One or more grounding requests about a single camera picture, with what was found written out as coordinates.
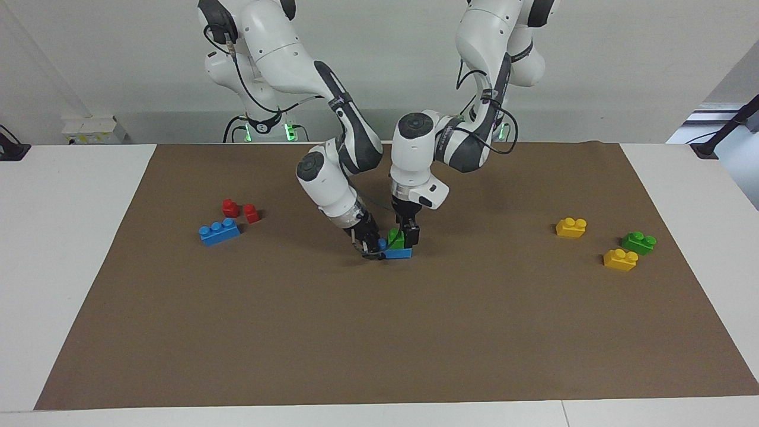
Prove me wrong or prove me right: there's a blue three-stud toy block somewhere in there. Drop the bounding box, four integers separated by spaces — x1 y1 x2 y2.
378 237 413 260
199 218 242 247

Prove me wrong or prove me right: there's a black table clamp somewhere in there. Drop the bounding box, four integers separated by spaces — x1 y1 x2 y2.
0 123 31 162

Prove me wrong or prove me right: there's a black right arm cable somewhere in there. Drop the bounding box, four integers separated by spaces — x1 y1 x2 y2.
203 23 334 114

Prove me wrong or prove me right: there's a brown table mat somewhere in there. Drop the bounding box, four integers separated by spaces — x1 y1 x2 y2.
34 141 759 411

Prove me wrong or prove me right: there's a yellow two-stud toy block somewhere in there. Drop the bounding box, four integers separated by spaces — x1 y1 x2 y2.
602 248 640 272
556 217 588 239

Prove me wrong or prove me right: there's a black stand with pole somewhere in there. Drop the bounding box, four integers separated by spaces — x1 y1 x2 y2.
690 94 759 160

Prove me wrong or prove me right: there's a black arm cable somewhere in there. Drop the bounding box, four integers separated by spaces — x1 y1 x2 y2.
455 52 520 156
203 23 334 114

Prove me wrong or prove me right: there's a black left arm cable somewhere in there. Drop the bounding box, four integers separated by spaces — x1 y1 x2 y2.
455 52 520 156

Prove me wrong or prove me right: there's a white power strip box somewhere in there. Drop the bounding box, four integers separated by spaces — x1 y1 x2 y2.
62 115 129 145

